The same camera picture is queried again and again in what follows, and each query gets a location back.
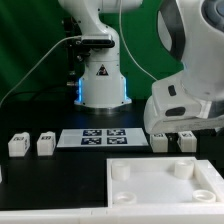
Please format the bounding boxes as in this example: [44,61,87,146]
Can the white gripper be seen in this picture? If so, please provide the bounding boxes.
[143,97,224,151]

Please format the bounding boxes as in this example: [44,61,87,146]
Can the white square table top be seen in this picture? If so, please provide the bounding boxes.
[107,157,224,208]

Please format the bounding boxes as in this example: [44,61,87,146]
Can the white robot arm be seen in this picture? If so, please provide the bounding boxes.
[58,0,224,152]

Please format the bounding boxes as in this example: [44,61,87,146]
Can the white marker sheet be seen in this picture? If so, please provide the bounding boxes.
[57,128,148,148]

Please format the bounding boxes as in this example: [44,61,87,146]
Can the white front fence bar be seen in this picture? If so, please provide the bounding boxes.
[0,203,224,224]

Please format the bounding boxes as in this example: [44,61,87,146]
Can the white block left edge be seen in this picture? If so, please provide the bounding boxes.
[0,165,2,184]

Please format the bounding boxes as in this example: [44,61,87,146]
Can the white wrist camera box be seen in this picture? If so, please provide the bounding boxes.
[148,72,211,123]

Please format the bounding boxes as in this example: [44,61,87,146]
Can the white cable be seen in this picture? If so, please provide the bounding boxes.
[0,0,158,108]

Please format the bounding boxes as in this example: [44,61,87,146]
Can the black cable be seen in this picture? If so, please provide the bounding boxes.
[0,87,69,108]

